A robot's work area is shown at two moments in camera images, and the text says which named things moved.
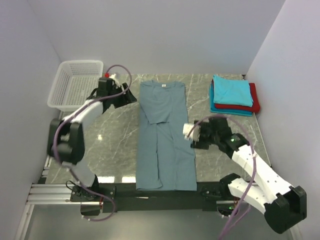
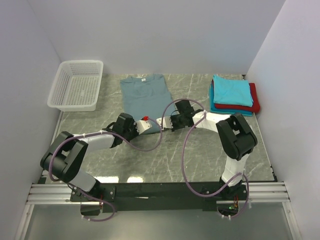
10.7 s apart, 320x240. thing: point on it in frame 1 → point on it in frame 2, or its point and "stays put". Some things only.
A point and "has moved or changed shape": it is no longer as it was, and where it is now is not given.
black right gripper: x=203 y=135 → x=173 y=121
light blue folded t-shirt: x=230 y=91 stays put
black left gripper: x=124 y=96 → x=135 y=125
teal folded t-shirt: x=224 y=111 stays put
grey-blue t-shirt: x=164 y=157 has moved or changed shape
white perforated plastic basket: x=75 y=81 stays put
